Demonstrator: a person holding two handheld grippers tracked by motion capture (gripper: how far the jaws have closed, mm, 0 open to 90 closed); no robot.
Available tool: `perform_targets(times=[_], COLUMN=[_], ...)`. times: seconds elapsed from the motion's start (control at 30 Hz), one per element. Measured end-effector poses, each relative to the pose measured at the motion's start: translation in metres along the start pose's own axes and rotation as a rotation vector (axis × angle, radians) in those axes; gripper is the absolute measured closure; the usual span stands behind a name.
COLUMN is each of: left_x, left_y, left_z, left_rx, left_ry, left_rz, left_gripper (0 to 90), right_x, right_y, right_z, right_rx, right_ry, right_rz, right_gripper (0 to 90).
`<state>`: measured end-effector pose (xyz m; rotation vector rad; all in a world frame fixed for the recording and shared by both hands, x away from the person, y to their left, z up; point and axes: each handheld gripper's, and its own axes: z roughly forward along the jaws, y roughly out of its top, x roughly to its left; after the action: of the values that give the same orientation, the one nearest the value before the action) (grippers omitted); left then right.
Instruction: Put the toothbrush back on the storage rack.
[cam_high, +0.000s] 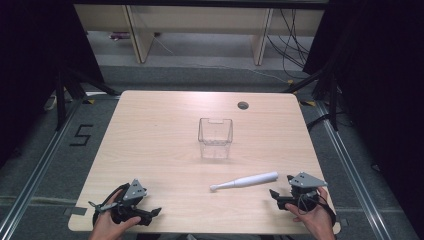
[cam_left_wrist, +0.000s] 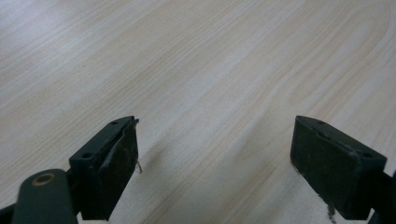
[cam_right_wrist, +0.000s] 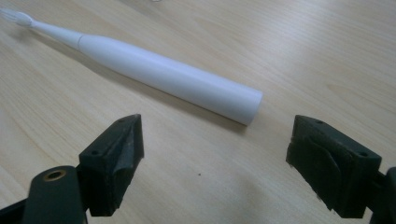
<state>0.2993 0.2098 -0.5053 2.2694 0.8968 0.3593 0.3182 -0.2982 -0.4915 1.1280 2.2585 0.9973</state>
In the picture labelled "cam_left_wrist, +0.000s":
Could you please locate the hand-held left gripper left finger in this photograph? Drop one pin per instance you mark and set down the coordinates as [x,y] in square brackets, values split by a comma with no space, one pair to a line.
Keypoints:
[107,168]

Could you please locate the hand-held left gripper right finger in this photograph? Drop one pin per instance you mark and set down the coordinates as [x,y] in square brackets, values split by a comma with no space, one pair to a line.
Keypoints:
[333,168]

